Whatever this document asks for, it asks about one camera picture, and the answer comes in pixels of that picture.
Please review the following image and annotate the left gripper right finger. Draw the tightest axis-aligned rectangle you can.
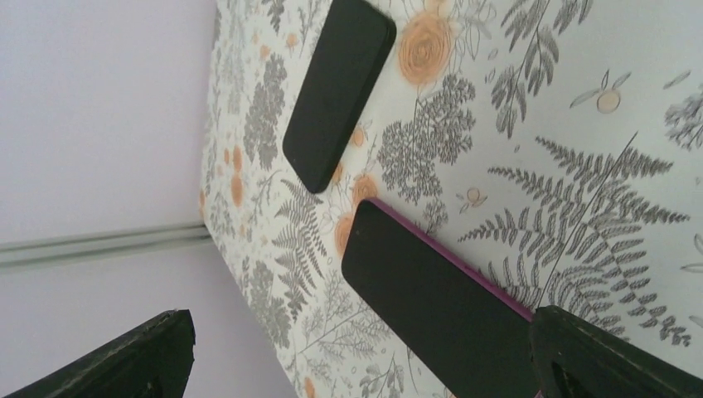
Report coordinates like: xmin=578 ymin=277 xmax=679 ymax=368
xmin=529 ymin=305 xmax=702 ymax=397

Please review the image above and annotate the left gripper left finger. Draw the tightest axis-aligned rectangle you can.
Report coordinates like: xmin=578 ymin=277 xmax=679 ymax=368
xmin=10 ymin=309 xmax=196 ymax=397

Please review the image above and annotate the black phone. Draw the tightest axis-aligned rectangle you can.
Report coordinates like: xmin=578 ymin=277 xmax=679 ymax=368
xmin=282 ymin=0 xmax=397 ymax=194
xmin=341 ymin=199 xmax=540 ymax=397

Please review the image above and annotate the floral table mat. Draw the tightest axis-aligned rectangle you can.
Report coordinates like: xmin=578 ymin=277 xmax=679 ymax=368
xmin=200 ymin=1 xmax=702 ymax=397

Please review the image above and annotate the left aluminium frame post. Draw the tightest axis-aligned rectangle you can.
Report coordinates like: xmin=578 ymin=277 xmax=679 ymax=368
xmin=1 ymin=221 xmax=212 ymax=272

